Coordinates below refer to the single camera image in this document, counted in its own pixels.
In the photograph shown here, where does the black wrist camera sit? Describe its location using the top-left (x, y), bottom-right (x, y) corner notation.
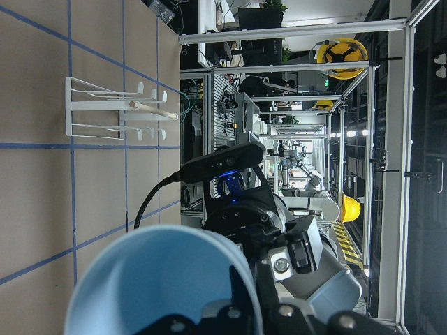
top-left (180, 142), bottom-right (266, 184)

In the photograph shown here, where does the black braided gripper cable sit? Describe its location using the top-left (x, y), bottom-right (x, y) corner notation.
top-left (133, 172), bottom-right (182, 230)

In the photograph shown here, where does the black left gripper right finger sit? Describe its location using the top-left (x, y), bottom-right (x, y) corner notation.
top-left (256, 262), bottom-right (395, 334)

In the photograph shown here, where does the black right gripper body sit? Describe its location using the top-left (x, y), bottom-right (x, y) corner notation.
top-left (203, 167), bottom-right (323, 314)

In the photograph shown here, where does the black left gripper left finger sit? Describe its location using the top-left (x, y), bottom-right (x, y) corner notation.
top-left (228, 266), bottom-right (261, 334)

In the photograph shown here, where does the yellow hard hat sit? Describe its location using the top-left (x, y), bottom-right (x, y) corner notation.
top-left (316, 38), bottom-right (369, 80)

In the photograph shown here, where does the light blue plastic cup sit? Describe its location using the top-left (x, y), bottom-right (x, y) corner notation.
top-left (64, 224), bottom-right (251, 334)

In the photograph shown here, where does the white wire cup rack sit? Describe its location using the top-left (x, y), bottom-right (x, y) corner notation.
top-left (65, 77), bottom-right (179, 141)

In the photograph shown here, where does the wooden rack rod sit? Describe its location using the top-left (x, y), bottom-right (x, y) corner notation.
top-left (129, 100), bottom-right (178, 120)

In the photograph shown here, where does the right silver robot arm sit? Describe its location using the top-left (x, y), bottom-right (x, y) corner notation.
top-left (203, 166), bottom-right (362, 323)

